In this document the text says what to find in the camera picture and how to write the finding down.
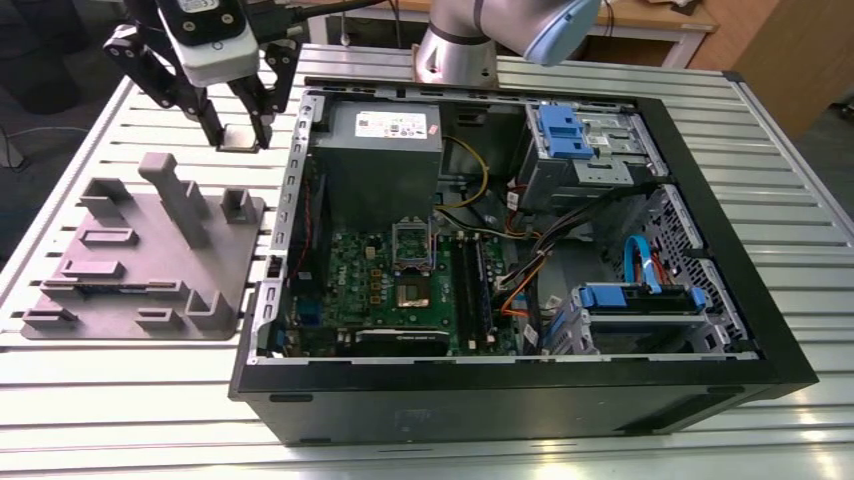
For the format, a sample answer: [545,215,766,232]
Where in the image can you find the silver square CPU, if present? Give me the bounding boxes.
[216,123,262,154]

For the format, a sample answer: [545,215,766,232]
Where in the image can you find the wooden desk white legs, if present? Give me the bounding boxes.
[98,0,720,69]

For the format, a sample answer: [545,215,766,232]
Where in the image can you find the RAM stick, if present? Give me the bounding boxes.
[38,282,181,296]

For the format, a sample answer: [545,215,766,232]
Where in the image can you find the grey power supply unit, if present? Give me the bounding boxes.
[311,99,445,224]

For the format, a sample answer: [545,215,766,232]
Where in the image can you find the green motherboard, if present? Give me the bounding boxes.
[277,219,523,359]

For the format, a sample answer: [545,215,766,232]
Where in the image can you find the thin red wire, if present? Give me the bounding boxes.
[300,172,319,254]

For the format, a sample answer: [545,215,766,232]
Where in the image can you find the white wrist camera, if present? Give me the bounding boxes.
[156,0,260,87]

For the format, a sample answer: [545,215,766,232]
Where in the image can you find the orange wire bundle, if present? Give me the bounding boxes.
[496,272,543,320]

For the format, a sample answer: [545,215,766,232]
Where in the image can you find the black wire bundle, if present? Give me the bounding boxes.
[493,180,668,294]

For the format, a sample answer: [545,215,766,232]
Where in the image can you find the wooden cabinet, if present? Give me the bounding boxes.
[689,0,854,142]

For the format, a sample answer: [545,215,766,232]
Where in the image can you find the blue flat wire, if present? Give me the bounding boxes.
[623,233,669,296]

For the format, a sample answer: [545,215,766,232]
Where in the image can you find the black graphics card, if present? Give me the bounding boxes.
[332,325,453,358]

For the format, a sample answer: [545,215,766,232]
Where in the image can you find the black open PC case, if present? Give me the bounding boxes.
[225,74,819,448]

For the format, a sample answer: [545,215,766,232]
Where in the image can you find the grey parts rack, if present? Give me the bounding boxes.
[18,152,275,342]

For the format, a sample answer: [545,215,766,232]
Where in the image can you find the pale blue disk carrier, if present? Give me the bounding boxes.
[543,307,592,357]

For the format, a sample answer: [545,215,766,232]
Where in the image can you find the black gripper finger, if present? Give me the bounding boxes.
[228,22,300,151]
[101,0,226,148]

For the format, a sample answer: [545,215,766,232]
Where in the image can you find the thick black camera cable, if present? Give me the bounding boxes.
[285,0,403,24]

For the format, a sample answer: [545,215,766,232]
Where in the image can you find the metal drive cage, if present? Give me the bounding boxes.
[517,98,669,211]

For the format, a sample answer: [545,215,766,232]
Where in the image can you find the metal disk bay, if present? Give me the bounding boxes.
[571,282,748,357]

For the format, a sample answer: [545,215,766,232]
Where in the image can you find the CPU socket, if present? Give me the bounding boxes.
[393,277,435,309]

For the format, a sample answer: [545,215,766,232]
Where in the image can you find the black RAM slot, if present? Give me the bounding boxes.
[449,233,476,352]

